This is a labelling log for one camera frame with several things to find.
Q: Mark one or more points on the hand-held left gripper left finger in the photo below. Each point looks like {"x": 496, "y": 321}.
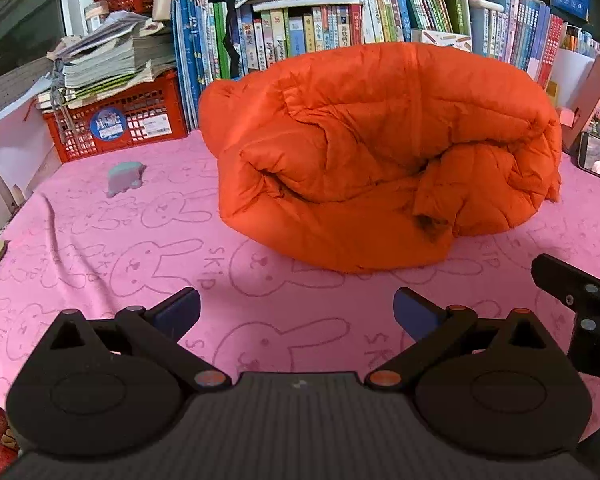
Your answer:
{"x": 180, "y": 310}

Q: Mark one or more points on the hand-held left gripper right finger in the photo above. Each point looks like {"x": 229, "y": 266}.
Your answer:
{"x": 415, "y": 315}

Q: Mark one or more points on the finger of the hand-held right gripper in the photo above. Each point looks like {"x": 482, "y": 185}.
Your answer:
{"x": 565, "y": 280}

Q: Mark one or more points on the orange puffer jacket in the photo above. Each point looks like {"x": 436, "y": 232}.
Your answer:
{"x": 380, "y": 135}

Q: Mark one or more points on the pink rabbit-print blanket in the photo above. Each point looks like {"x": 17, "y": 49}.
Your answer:
{"x": 130, "y": 240}

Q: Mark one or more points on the small teal grey toy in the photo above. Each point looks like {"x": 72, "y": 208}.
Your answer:
{"x": 122, "y": 180}

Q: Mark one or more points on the pink cardboard stand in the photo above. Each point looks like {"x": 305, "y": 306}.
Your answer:
{"x": 597, "y": 90}

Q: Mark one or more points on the white card sheet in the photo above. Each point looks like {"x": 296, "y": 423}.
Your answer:
{"x": 572, "y": 75}

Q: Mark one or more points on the red plastic crate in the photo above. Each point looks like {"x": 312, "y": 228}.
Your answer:
{"x": 145, "y": 105}

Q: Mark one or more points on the large white paper sheet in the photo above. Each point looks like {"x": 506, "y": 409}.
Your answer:
{"x": 15, "y": 145}

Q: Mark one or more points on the stack of papers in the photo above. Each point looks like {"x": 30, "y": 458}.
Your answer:
{"x": 110, "y": 60}

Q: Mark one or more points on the white printed box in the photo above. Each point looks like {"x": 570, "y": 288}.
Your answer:
{"x": 440, "y": 40}

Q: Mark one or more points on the grey grid cutting mat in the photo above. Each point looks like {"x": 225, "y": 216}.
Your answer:
{"x": 15, "y": 87}

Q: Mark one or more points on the row of books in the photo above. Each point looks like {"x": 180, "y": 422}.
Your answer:
{"x": 300, "y": 30}

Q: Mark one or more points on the white shelf board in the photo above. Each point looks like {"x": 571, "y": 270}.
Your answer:
{"x": 300, "y": 1}

